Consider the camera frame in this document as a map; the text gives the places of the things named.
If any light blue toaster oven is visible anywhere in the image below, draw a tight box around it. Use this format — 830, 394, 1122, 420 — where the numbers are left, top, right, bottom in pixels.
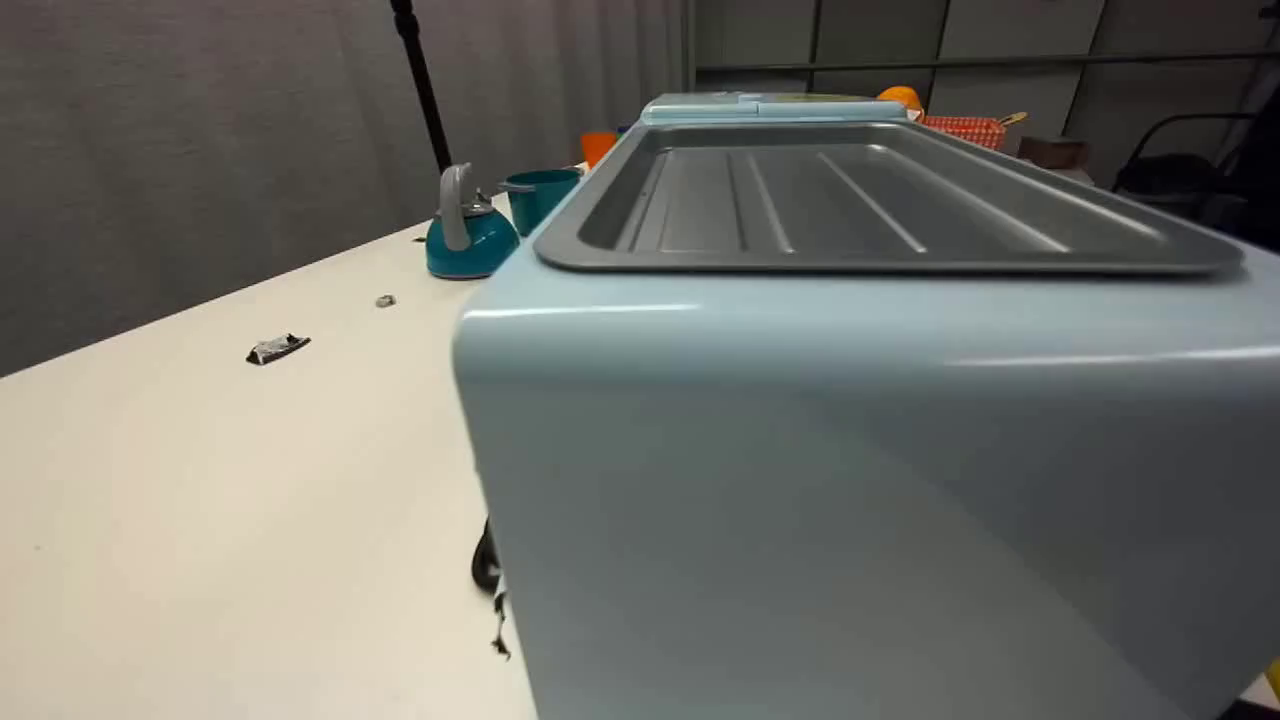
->
447, 86, 1280, 720

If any teal cup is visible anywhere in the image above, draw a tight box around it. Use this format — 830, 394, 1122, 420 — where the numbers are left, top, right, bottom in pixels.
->
499, 162, 590, 238

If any orange cup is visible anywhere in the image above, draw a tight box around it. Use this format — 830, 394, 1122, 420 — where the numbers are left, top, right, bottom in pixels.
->
577, 127, 626, 172

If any grey baking tray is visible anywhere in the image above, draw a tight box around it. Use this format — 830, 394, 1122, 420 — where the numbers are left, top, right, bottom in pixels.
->
534, 114, 1254, 281

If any black tripod pole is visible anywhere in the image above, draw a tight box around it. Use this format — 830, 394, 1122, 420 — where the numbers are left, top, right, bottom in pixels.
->
385, 0, 457, 175

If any orange ball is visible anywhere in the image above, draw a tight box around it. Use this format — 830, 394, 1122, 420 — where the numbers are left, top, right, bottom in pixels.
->
875, 80, 929, 118

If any red basket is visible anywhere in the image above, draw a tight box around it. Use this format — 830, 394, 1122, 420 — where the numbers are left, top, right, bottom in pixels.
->
916, 109, 1032, 154

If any brown bowl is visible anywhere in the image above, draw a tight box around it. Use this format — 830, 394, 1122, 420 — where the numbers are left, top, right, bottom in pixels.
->
1016, 131, 1091, 175

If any black chair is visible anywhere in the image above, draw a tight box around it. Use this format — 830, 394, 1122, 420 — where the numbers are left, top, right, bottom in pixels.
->
1111, 109, 1280, 250

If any black power cable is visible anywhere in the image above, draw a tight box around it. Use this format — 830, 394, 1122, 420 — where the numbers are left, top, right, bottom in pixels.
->
468, 516, 516, 661

